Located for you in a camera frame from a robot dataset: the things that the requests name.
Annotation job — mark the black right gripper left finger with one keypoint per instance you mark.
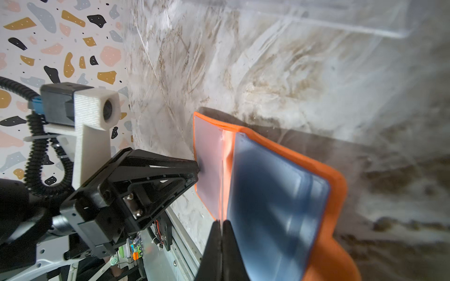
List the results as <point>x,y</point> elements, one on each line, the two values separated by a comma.
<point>211,265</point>

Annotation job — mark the green circuit board left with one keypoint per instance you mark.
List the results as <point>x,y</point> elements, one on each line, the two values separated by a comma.
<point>129,253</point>

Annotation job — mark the orange card holder wallet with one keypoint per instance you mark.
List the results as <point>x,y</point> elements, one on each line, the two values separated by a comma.
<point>283,206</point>

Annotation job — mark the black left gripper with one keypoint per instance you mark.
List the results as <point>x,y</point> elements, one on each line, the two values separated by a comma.
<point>140,187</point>

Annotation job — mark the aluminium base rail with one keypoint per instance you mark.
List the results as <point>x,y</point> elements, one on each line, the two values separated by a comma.
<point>178,260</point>

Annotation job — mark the clear acrylic card stand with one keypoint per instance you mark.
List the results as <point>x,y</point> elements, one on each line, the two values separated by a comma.
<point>382,18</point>

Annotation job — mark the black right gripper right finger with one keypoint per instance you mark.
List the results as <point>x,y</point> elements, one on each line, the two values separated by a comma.
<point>233,268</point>

